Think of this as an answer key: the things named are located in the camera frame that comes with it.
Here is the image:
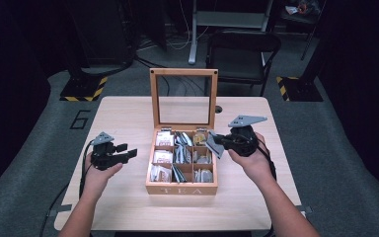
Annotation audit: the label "stack of pale tea packets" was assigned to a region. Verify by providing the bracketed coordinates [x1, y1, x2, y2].
[192, 149, 214, 184]

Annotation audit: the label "person's right hand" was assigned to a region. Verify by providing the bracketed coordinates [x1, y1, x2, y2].
[227, 131, 274, 188]

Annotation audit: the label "black stand with striped base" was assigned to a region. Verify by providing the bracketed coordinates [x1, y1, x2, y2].
[275, 33, 325, 103]
[59, 48, 109, 103]

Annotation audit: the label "wooden box with glass lid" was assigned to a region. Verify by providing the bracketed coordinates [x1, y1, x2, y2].
[145, 67, 219, 197]

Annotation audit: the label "stack of white tea packets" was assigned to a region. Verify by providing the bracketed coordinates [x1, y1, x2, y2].
[149, 130, 176, 184]

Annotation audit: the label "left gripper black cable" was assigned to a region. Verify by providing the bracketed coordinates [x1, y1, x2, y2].
[38, 139, 95, 237]

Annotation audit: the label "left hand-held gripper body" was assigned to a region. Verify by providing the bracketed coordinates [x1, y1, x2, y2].
[90, 131, 129, 172]

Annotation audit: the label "white desk frame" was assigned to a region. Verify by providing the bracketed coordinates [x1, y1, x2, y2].
[188, 0, 275, 65]

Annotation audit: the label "white floor cables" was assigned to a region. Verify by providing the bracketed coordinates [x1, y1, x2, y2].
[137, 0, 211, 52]

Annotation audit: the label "stack of yellow tea packets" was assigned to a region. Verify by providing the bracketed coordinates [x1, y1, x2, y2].
[191, 131, 210, 147]

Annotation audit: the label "black folding chair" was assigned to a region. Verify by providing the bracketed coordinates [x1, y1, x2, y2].
[204, 29, 282, 97]

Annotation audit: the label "grey tea sachet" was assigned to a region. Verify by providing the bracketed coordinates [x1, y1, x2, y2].
[204, 129, 227, 160]

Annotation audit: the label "black cabinet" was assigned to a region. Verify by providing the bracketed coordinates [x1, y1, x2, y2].
[67, 0, 136, 68]

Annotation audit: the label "person's left hand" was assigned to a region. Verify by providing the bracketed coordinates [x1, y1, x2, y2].
[83, 152, 124, 198]

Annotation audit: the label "dark curtain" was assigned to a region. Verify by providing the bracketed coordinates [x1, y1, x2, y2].
[0, 0, 52, 200]
[319, 0, 379, 215]

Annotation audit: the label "black floor cables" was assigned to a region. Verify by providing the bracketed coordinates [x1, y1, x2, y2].
[134, 55, 206, 97]

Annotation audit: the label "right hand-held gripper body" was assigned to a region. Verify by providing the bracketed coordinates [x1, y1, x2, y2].
[221, 115, 268, 158]

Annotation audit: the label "dark side table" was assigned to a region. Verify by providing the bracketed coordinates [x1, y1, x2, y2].
[274, 0, 327, 62]

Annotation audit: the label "white paper scrap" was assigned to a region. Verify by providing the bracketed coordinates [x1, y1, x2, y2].
[284, 4, 299, 16]

